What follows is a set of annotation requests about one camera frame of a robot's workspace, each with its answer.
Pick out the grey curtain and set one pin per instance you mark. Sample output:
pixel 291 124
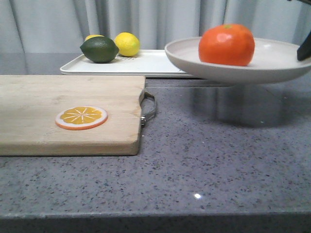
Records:
pixel 52 26

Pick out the yellow lemon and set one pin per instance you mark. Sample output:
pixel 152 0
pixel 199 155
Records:
pixel 93 36
pixel 128 44

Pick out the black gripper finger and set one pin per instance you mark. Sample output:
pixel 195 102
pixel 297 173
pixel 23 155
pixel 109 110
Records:
pixel 304 51

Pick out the orange slice toy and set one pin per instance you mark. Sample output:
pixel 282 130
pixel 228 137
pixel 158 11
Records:
pixel 81 118

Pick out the metal cutting board handle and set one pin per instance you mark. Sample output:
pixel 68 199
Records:
pixel 147 107

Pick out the white bear print tray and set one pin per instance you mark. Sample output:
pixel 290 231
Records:
pixel 148 63

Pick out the beige round plate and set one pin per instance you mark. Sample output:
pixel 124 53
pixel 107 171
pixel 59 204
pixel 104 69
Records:
pixel 273 62

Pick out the rear yellow lemon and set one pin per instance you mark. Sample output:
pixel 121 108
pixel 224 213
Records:
pixel 93 36

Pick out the wooden cutting board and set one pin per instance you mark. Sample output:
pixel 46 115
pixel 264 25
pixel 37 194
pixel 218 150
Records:
pixel 29 105

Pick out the orange mandarin fruit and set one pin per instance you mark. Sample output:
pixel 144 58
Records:
pixel 227 44

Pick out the green lime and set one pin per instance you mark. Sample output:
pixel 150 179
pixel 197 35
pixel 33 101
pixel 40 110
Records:
pixel 100 49

